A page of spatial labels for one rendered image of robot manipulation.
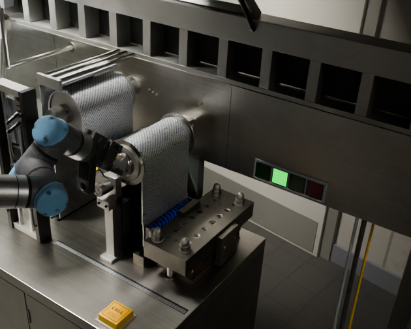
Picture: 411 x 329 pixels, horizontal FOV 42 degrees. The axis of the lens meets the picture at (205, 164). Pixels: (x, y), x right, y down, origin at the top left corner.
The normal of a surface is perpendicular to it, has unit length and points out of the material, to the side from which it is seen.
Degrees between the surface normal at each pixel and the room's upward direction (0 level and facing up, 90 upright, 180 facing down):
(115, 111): 92
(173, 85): 90
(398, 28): 90
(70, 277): 0
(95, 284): 0
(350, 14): 90
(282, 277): 0
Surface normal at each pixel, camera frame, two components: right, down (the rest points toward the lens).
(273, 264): 0.05, -0.87
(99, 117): 0.83, 0.34
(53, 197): 0.49, 0.46
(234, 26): -0.56, 0.38
